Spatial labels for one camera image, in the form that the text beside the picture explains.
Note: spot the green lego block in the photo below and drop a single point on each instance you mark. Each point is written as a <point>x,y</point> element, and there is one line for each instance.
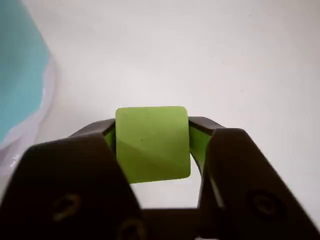
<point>152,145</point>

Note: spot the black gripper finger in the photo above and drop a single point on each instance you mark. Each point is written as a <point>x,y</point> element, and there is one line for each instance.
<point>62,190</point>
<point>245,180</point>

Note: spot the teal lidded bin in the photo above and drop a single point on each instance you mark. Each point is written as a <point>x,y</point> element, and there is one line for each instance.
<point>17,75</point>

